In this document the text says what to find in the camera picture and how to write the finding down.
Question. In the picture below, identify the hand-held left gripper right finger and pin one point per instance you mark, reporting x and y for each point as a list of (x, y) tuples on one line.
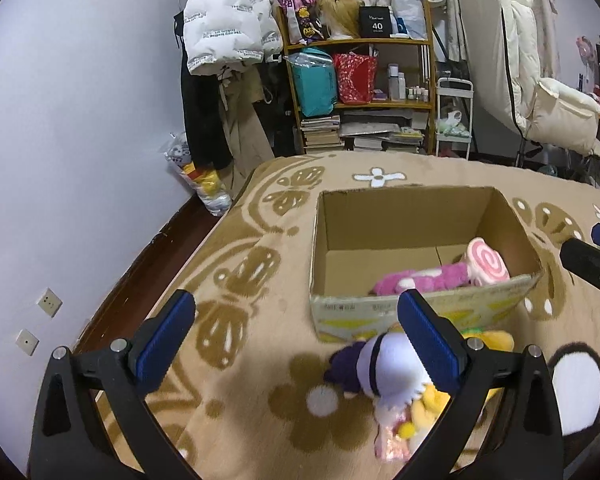
[(430, 345)]

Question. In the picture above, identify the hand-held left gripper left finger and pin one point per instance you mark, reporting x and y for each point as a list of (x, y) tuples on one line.
[(165, 340)]

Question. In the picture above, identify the white and purple plush toy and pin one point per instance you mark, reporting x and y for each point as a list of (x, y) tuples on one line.
[(395, 360)]

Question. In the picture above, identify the yellow plush toy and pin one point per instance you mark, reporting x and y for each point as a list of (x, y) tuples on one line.
[(432, 405)]

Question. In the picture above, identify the pink plush toy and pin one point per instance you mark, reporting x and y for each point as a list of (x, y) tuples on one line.
[(420, 280)]

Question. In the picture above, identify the cardboard box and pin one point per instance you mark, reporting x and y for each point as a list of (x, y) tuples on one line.
[(350, 315)]

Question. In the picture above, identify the pink plastic packet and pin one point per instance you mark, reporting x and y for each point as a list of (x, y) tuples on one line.
[(392, 440)]

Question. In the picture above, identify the beige flower printed blanket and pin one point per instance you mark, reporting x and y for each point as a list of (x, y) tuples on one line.
[(265, 320)]

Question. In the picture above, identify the clear plastic bag of toys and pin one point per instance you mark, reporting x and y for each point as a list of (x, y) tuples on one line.
[(200, 175)]

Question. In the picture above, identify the pink desk fan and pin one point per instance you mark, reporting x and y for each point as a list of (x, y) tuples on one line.
[(586, 52)]

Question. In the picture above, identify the white trolley cart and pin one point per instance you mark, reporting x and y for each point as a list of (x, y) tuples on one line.
[(452, 125)]

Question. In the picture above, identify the cream padded recliner chair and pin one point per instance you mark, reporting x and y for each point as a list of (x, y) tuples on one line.
[(520, 50)]

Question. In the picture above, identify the pile of papers and books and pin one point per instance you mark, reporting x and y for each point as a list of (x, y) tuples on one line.
[(380, 132)]

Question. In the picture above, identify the beige hanging coat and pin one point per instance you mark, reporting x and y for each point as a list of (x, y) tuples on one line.
[(247, 130)]

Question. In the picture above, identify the black hanging garment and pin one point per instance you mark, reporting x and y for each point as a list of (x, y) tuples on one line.
[(202, 110)]

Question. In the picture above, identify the stack of books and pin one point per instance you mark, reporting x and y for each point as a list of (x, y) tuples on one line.
[(321, 135)]

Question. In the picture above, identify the row of cosmetic bottles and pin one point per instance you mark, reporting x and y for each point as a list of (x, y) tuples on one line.
[(397, 85)]

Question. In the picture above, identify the red patterned bag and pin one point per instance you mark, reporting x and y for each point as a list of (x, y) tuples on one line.
[(355, 77)]

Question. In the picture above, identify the teal bag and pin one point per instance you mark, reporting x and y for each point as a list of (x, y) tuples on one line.
[(312, 85)]

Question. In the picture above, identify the white plastic bag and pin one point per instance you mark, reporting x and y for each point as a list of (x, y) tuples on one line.
[(407, 2)]

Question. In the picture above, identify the wooden shelf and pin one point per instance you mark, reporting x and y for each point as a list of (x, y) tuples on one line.
[(360, 44)]

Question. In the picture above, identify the black box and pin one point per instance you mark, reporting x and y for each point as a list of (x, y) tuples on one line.
[(376, 22)]

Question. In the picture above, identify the white puffer jacket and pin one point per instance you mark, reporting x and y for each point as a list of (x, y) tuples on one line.
[(225, 15)]

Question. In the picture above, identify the blonde wig on head stand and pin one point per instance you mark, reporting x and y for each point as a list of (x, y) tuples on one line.
[(340, 12)]

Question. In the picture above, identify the purple and black patterned bag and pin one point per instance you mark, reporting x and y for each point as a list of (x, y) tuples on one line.
[(300, 12)]

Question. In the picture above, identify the white wall socket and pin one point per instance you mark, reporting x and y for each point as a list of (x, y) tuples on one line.
[(49, 302), (27, 342)]

